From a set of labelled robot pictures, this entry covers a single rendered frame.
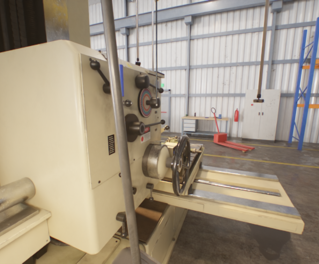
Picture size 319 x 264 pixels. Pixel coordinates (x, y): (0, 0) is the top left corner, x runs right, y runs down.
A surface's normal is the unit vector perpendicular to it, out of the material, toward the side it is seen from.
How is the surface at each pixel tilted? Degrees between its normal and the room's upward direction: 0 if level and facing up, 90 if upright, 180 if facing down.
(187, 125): 90
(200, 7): 90
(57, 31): 90
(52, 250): 0
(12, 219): 0
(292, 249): 0
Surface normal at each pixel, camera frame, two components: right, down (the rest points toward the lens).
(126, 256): -0.20, -0.87
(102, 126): 0.93, 0.07
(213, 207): -0.37, 0.18
